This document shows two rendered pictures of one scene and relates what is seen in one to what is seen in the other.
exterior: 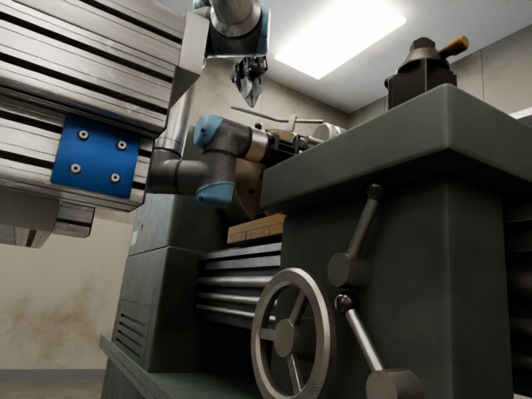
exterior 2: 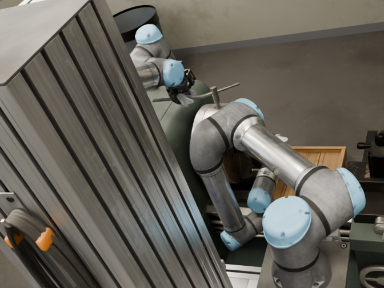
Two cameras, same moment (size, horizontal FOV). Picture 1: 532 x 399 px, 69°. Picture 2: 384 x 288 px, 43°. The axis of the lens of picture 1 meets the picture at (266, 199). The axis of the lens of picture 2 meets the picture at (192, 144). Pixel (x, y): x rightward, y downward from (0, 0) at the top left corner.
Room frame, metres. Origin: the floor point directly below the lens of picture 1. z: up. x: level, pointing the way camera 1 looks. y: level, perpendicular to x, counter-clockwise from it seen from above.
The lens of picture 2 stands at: (-0.21, 0.78, 2.23)
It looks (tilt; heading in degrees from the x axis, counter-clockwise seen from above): 35 degrees down; 333
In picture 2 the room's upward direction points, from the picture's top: 22 degrees counter-clockwise
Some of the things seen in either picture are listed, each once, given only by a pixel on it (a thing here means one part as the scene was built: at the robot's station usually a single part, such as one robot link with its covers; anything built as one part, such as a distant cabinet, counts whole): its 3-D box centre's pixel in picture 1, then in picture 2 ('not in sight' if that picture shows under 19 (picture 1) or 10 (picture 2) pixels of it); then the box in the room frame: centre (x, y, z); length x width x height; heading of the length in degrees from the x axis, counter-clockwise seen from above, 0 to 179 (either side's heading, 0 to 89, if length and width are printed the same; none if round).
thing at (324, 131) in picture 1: (324, 141); (381, 228); (0.46, -0.07, 0.95); 0.07 x 0.04 x 0.04; 118
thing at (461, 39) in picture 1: (451, 49); not in sight; (0.50, -0.26, 1.14); 0.04 x 0.02 x 0.02; 28
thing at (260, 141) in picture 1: (253, 144); (267, 177); (0.82, 0.04, 1.08); 0.08 x 0.05 x 0.08; 28
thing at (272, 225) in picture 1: (327, 241); (300, 180); (0.87, -0.15, 0.89); 0.36 x 0.30 x 0.04; 118
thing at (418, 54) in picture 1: (422, 66); (382, 146); (0.55, -0.23, 1.14); 0.08 x 0.08 x 0.03
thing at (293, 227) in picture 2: not in sight; (291, 229); (0.42, 0.30, 1.33); 0.13 x 0.12 x 0.14; 80
